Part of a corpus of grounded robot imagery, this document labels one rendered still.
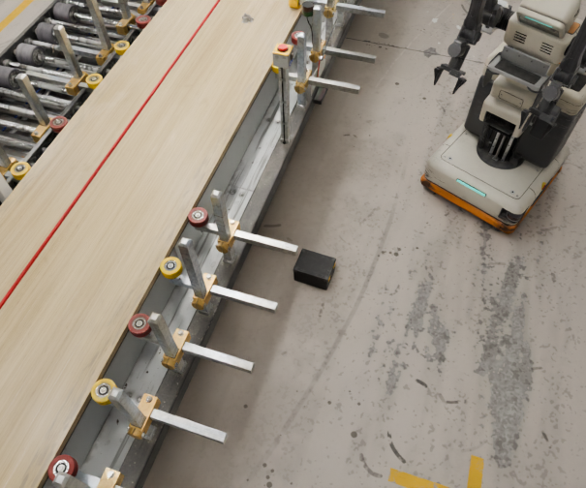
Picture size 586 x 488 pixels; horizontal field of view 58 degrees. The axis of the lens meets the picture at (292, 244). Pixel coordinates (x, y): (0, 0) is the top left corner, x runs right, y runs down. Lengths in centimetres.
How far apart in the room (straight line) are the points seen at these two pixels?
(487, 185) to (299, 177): 114
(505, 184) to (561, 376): 106
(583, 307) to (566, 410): 61
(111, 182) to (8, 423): 101
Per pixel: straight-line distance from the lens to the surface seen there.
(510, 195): 322
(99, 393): 189
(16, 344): 209
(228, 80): 274
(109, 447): 213
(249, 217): 239
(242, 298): 203
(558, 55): 268
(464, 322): 301
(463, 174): 324
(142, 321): 196
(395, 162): 360
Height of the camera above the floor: 259
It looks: 55 degrees down
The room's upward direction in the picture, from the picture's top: 1 degrees counter-clockwise
